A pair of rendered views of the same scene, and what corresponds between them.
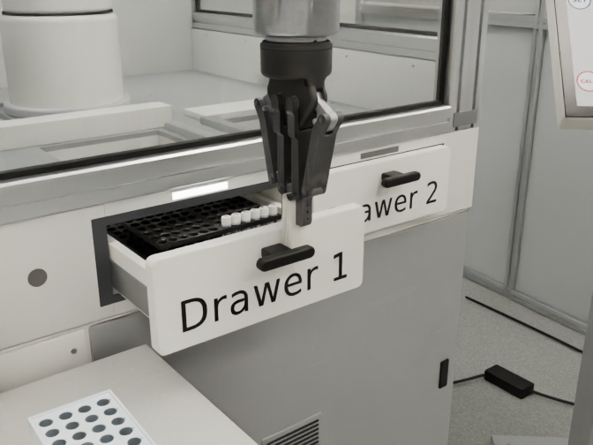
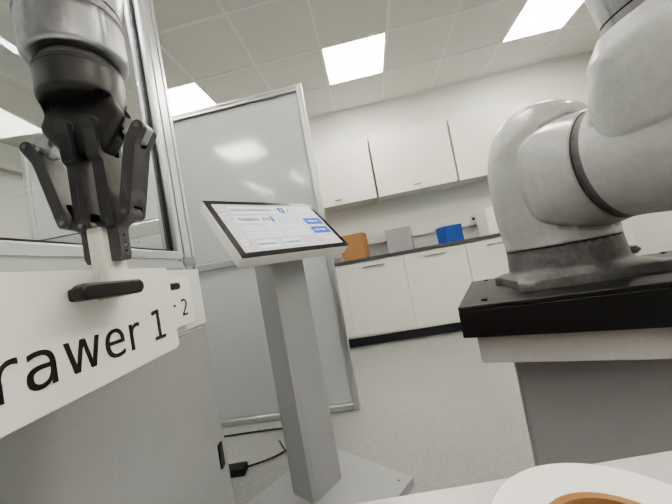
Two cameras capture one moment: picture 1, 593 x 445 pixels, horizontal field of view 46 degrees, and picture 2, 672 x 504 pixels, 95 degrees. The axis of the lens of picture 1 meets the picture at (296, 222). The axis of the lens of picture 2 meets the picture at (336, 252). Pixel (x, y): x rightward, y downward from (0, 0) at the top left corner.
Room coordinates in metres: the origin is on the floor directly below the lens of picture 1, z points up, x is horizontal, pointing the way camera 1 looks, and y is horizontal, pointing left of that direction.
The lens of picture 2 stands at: (0.37, 0.10, 0.89)
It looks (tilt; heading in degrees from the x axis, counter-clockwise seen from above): 2 degrees up; 309
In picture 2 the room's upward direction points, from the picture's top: 10 degrees counter-clockwise
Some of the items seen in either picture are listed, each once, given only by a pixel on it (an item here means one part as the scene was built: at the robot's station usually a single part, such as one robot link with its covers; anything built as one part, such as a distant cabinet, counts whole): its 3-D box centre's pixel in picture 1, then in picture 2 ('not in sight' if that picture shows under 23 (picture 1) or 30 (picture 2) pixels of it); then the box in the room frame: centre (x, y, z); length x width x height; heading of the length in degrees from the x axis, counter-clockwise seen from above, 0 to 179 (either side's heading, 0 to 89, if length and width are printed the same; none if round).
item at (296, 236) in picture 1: (298, 223); (113, 262); (0.74, 0.00, 0.93); 0.03 x 0.01 x 0.07; 127
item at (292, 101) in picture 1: (304, 147); (108, 175); (0.74, -0.01, 1.02); 0.04 x 0.01 x 0.11; 127
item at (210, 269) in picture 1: (266, 273); (76, 331); (0.74, 0.03, 0.87); 0.29 x 0.02 x 0.11; 128
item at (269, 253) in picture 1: (280, 254); (99, 291); (0.72, 0.02, 0.91); 0.07 x 0.04 x 0.01; 128
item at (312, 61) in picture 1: (296, 82); (86, 113); (0.75, 0.00, 1.09); 0.08 x 0.07 x 0.09; 37
